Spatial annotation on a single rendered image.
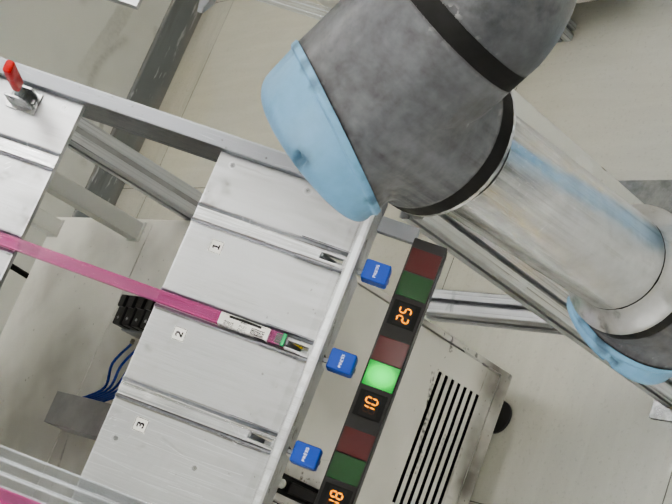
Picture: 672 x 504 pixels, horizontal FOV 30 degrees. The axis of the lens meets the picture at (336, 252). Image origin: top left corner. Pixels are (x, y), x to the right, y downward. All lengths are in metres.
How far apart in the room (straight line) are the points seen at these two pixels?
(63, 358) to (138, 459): 0.65
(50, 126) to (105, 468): 0.42
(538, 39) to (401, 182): 0.12
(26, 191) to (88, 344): 0.52
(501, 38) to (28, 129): 0.90
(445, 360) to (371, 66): 1.26
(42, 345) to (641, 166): 1.06
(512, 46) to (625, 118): 1.58
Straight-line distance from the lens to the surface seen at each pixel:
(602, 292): 1.02
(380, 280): 1.41
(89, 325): 2.02
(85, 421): 1.82
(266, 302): 1.43
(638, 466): 1.99
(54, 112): 1.56
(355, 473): 1.39
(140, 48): 3.58
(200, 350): 1.42
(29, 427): 2.04
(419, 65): 0.75
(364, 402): 1.40
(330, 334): 1.40
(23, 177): 1.53
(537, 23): 0.76
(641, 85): 2.35
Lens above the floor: 1.59
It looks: 37 degrees down
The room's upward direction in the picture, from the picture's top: 57 degrees counter-clockwise
